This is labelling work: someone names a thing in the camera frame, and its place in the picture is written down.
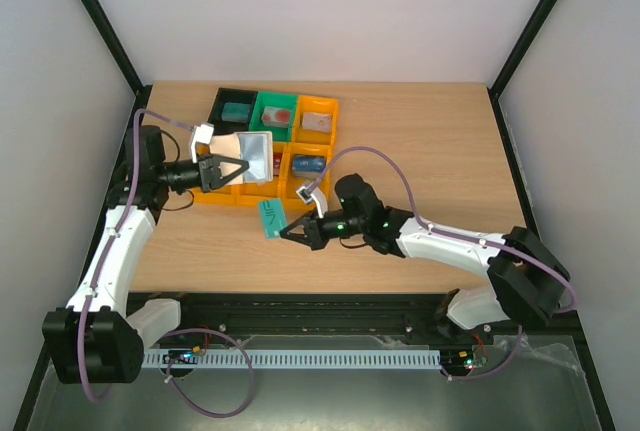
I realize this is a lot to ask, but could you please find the green storage bin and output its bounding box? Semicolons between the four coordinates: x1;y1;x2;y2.
249;91;298;142

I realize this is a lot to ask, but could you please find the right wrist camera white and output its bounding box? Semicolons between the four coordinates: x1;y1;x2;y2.
296;181;328;217

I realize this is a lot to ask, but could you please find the teal card stack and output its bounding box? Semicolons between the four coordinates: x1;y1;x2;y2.
221;102;251;123

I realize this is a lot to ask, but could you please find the black frame post right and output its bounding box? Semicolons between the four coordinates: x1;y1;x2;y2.
488;0;558;102

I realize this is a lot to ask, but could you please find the black frame post left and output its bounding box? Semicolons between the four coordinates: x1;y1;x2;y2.
80;0;151;99

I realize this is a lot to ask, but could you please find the white pink card stack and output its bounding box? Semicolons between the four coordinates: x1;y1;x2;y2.
301;112;333;133

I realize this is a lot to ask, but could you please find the yellow bin front right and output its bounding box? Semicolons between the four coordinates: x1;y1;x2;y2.
279;142;332;211

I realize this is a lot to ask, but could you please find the yellow bin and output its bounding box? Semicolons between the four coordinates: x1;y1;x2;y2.
235;142;291;206
195;133;243;205
291;95;339;146
279;142;332;211

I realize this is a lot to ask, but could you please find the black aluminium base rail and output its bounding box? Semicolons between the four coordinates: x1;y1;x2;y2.
124;292;586;347

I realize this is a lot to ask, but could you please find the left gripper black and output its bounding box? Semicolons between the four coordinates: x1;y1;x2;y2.
157;152;249;194

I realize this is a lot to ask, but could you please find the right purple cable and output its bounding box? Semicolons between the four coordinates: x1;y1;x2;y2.
309;145;579;314

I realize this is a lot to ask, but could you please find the black frame post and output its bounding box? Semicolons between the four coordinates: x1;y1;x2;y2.
80;0;151;99
488;0;558;102

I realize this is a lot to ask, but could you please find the yellow bin front middle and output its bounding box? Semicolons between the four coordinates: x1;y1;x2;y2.
235;142;291;206

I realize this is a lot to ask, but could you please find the yellow bin back right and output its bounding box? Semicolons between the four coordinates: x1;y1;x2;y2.
291;95;339;146

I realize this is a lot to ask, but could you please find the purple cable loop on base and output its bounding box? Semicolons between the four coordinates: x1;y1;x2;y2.
162;328;255;420

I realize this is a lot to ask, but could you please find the white red card stack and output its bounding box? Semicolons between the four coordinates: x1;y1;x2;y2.
261;106;293;128

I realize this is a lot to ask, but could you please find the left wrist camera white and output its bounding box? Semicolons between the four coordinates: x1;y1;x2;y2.
189;123;214;163

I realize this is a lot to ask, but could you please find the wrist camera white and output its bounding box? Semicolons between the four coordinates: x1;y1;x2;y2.
189;123;214;163
296;181;328;217

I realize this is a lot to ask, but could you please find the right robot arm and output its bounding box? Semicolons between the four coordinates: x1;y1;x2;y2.
280;174;570;343

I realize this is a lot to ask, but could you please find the yellow bin front left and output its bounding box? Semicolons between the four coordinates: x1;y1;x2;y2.
195;133;243;205

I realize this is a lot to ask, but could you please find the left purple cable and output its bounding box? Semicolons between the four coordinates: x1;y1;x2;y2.
79;108;201;403

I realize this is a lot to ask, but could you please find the blue card stack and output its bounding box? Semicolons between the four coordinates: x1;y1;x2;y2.
291;154;326;179

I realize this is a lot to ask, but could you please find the teal green credit card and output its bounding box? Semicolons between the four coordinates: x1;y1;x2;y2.
258;198;288;239

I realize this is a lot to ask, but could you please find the black storage bin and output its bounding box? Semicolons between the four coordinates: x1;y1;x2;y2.
207;87;258;135

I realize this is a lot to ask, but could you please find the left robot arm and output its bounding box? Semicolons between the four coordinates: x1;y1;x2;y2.
42;125;249;384

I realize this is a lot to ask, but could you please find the white slotted cable duct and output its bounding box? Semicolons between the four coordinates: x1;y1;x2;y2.
142;348;441;370

